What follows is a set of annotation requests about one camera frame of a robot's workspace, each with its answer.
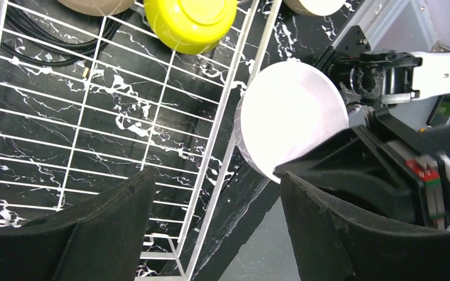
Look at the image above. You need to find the beige bowl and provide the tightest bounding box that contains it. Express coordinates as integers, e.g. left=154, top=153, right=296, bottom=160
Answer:
left=58, top=0, right=136, bottom=16

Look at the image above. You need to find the yellow-green bowl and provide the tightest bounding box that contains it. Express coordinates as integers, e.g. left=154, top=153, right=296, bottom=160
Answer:
left=143, top=0, right=237, bottom=54

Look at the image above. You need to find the black coiled cable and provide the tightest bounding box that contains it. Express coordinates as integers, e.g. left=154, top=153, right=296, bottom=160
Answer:
left=0, top=0, right=132, bottom=67

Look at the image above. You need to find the white wire dish rack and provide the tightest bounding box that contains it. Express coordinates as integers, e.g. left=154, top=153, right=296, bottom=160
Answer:
left=0, top=1, right=273, bottom=277

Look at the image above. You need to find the pale grey bowl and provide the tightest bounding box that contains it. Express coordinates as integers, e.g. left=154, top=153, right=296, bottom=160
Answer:
left=234, top=61, right=349, bottom=183

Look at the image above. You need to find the aluminium table edge rail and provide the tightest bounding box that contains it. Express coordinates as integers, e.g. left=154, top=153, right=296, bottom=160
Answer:
left=332, top=0, right=437, bottom=52

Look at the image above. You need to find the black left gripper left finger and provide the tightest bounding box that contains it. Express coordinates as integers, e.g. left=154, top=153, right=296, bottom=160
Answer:
left=0, top=170, right=155, bottom=280

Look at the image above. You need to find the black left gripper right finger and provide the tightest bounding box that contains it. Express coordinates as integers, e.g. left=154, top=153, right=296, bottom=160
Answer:
left=280, top=172, right=450, bottom=280

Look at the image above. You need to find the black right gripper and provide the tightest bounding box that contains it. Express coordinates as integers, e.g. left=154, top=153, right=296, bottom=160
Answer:
left=274, top=109, right=450, bottom=229

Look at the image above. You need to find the white bowl with tan outside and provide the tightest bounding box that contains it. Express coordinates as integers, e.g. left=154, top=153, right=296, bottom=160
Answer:
left=283, top=0, right=346, bottom=16

